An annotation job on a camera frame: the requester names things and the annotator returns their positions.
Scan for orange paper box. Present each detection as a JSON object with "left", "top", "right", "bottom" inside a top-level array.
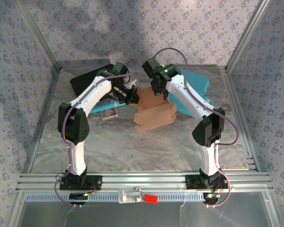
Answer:
[{"left": 133, "top": 86, "right": 178, "bottom": 133}]

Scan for blue paper box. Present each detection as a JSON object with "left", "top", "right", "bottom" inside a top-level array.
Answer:
[{"left": 167, "top": 68, "right": 211, "bottom": 116}]

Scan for small purple printed card box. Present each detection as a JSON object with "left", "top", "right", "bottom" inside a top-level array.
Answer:
[{"left": 100, "top": 107, "right": 119, "bottom": 121}]

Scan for black hard case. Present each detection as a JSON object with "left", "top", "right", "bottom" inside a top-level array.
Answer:
[{"left": 70, "top": 63, "right": 116, "bottom": 100}]

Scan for red plastic block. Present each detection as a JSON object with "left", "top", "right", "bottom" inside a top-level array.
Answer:
[{"left": 143, "top": 194, "right": 159, "bottom": 204}]

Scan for small black electronics module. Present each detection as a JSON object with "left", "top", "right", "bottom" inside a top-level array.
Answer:
[
  {"left": 69, "top": 192, "right": 89, "bottom": 205},
  {"left": 202, "top": 192, "right": 221, "bottom": 205}
]

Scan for clear acrylic panel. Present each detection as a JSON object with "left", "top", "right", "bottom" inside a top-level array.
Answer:
[{"left": 13, "top": 192, "right": 284, "bottom": 227}]

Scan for aluminium table side rail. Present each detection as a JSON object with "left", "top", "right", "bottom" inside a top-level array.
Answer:
[
  {"left": 220, "top": 66, "right": 262, "bottom": 172},
  {"left": 20, "top": 66, "right": 62, "bottom": 175}
]

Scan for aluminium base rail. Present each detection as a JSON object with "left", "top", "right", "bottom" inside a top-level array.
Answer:
[{"left": 15, "top": 171, "right": 274, "bottom": 192}]

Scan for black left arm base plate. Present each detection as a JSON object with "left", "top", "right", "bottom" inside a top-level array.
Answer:
[{"left": 59, "top": 175, "right": 103, "bottom": 191}]

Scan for aluminium frame post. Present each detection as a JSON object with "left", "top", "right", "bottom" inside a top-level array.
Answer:
[
  {"left": 15, "top": 0, "right": 63, "bottom": 70},
  {"left": 224, "top": 0, "right": 272, "bottom": 71}
]

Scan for white clamp bracket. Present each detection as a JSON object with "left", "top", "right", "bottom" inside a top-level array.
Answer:
[{"left": 117, "top": 186, "right": 142, "bottom": 204}]

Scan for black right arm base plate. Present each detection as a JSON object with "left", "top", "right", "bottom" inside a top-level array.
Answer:
[{"left": 185, "top": 174, "right": 229, "bottom": 190}]

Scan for slotted grey cable duct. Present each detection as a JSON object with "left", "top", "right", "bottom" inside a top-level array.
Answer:
[{"left": 26, "top": 192, "right": 220, "bottom": 203}]

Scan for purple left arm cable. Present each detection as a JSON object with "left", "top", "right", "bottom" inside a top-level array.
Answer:
[{"left": 54, "top": 58, "right": 144, "bottom": 209}]

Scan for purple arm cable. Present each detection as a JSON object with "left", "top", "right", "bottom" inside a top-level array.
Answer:
[
  {"left": 153, "top": 47, "right": 240, "bottom": 209},
  {"left": 54, "top": 58, "right": 144, "bottom": 209}
]

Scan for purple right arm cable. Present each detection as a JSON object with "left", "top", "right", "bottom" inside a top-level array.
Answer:
[{"left": 153, "top": 47, "right": 240, "bottom": 209}]

